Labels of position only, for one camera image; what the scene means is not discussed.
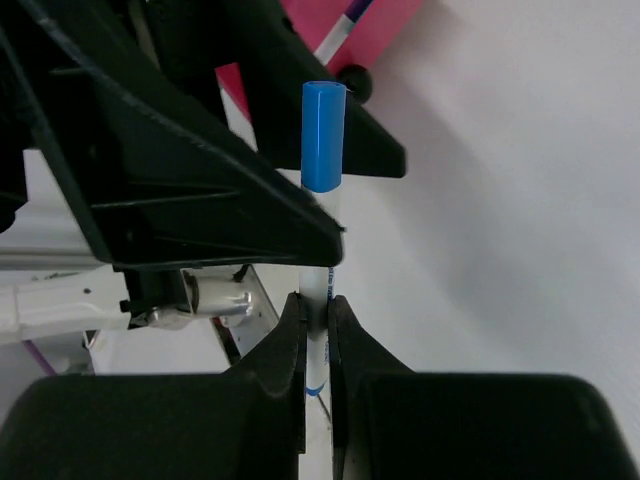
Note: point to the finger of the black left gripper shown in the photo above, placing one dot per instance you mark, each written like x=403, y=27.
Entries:
x=194, y=38
x=141, y=164

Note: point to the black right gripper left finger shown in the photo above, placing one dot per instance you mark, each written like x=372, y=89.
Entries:
x=247, y=422

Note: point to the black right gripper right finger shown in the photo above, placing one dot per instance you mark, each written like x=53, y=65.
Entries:
x=390, y=422

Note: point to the purple cap white marker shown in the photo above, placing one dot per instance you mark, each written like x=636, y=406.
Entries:
x=340, y=31

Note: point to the blue cap white marker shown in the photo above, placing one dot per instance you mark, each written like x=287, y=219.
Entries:
x=323, y=119

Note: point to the pink top drawer tray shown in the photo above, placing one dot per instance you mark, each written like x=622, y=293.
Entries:
x=311, y=21

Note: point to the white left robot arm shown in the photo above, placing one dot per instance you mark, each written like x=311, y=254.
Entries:
x=167, y=163

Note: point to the black round knob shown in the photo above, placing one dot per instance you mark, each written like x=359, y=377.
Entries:
x=358, y=81

